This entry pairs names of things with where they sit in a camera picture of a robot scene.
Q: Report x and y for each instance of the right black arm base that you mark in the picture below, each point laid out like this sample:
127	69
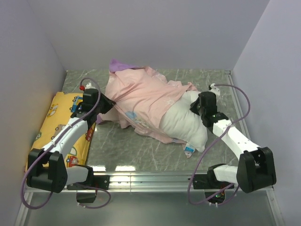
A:
202	182

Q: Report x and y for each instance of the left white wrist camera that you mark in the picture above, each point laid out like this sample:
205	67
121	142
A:
83	87

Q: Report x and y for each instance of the aluminium rail frame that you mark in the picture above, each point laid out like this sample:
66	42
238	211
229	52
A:
138	165

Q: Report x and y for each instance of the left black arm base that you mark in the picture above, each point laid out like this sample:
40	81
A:
87	191

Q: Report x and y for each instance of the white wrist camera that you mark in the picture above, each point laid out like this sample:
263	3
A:
83	87
214	89

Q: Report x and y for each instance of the white pillow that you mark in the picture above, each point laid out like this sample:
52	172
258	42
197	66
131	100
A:
181	123

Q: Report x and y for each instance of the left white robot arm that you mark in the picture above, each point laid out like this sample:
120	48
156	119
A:
46	166

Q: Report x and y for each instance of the yellow car print pillow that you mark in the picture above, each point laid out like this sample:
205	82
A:
61	108

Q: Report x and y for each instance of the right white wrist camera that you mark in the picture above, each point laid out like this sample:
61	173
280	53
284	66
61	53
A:
214	89

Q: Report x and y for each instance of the pink pillowcase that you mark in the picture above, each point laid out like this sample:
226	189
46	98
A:
142	97

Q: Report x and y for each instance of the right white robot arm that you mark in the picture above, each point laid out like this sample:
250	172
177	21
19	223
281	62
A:
256	168

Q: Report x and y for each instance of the purple princess print pillowcase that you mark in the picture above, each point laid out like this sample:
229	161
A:
112	114

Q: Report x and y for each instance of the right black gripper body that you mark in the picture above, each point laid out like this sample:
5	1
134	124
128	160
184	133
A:
201	111

